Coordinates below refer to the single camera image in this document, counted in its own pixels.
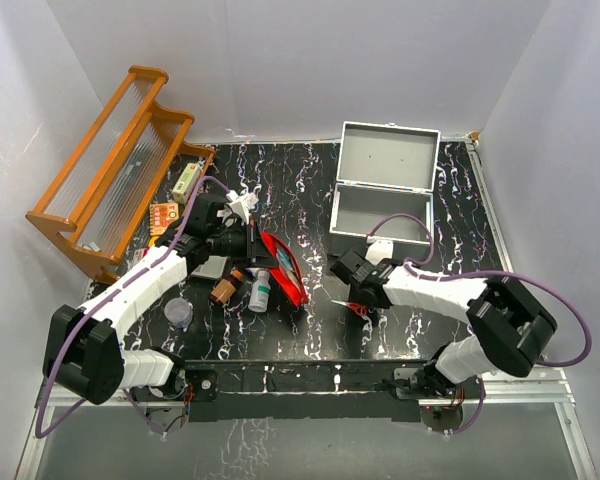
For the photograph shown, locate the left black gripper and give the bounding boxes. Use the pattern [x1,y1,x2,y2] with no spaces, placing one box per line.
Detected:
[208,219,279,268]

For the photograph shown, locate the orange scissors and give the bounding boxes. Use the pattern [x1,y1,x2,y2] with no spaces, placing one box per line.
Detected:
[332,300,369,319]

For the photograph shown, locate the red first aid pouch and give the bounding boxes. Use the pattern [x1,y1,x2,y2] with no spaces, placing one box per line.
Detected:
[261,233,309,307]

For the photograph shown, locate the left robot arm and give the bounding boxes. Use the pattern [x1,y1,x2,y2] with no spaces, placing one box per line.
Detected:
[42,192,271,405]

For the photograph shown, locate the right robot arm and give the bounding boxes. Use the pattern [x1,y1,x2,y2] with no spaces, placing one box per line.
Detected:
[331,250,557,397]

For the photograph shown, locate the brown medicine bottle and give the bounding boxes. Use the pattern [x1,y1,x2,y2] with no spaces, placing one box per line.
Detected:
[209,269,244,305]

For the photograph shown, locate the white medicine bottle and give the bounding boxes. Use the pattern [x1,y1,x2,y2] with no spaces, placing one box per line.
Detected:
[248,269,271,313]

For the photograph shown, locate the green white medicine box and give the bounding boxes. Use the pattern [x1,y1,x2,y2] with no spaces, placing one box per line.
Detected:
[172,163,201,205]

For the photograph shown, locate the red white medicine box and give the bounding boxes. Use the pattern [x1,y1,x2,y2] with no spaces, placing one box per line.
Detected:
[131,248,148,266]

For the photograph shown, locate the grey plastic tray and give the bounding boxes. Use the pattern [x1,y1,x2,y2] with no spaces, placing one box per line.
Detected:
[191,255,228,280]

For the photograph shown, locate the grey metal case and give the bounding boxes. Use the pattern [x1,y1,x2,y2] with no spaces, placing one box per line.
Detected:
[327,121,441,260]

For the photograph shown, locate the orange patterned box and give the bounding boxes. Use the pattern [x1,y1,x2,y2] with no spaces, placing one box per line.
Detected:
[149,202,179,237]

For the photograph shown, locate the clear round container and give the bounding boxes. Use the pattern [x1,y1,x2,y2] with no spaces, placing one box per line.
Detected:
[164,297,193,330]

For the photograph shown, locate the wooden shelf rack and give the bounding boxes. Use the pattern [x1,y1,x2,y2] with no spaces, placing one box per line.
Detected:
[25,65,215,284]

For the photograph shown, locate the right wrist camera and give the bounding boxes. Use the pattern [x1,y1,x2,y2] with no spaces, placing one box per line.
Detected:
[365,239,394,265]

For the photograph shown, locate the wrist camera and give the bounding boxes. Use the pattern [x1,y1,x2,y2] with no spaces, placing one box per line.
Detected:
[365,239,394,265]
[226,190,258,223]

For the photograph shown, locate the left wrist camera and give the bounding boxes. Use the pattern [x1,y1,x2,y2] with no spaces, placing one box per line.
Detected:
[226,190,258,223]

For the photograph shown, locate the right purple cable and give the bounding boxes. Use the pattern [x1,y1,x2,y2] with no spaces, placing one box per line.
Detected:
[367,213,594,436]

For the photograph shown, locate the purple cable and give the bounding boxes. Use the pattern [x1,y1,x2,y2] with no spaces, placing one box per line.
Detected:
[367,213,594,436]
[33,175,236,440]

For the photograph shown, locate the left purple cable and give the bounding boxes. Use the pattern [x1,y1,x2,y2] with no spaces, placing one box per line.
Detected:
[33,175,236,440]

